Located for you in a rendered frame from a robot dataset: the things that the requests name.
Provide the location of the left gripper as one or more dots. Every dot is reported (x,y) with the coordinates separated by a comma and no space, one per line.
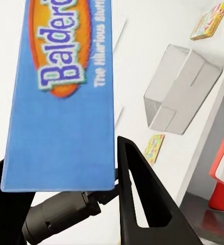
(69,208)

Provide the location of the toy box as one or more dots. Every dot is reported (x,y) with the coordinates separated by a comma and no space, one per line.
(180,84)

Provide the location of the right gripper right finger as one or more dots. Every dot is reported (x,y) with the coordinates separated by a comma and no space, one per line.
(167,224)

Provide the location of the desk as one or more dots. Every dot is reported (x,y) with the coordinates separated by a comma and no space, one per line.
(178,154)

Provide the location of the board game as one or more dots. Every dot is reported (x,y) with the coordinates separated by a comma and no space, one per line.
(207,23)
(61,129)

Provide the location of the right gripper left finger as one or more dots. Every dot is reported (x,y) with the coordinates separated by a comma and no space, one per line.
(14,207)

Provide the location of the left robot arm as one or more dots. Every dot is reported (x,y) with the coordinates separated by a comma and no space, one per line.
(62,211)

